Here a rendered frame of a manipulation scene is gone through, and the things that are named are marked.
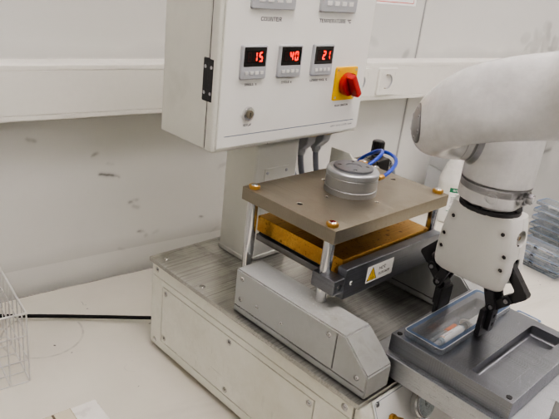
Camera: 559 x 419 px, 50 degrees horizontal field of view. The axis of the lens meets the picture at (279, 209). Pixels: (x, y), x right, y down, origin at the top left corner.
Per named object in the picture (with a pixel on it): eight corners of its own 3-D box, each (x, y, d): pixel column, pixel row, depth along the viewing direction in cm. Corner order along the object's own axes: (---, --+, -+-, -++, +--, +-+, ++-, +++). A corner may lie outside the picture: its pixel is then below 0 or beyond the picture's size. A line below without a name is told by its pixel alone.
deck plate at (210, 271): (149, 260, 102) (149, 254, 102) (292, 219, 126) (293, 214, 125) (358, 411, 73) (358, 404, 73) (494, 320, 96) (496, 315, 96)
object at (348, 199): (211, 227, 94) (217, 147, 89) (339, 193, 115) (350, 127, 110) (325, 294, 79) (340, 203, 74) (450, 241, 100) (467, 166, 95)
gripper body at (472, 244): (546, 204, 73) (521, 284, 77) (471, 178, 80) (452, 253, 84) (517, 216, 68) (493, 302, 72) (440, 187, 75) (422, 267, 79)
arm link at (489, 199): (548, 186, 73) (541, 209, 74) (482, 165, 78) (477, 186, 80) (516, 198, 67) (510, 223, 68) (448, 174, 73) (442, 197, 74)
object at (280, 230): (255, 239, 92) (261, 180, 89) (348, 211, 107) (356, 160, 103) (339, 287, 81) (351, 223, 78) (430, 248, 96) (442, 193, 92)
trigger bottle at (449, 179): (424, 214, 172) (443, 130, 163) (446, 211, 176) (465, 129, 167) (445, 226, 166) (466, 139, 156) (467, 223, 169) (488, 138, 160)
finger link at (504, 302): (520, 293, 75) (507, 338, 78) (497, 283, 77) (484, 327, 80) (508, 301, 73) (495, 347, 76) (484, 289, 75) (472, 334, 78)
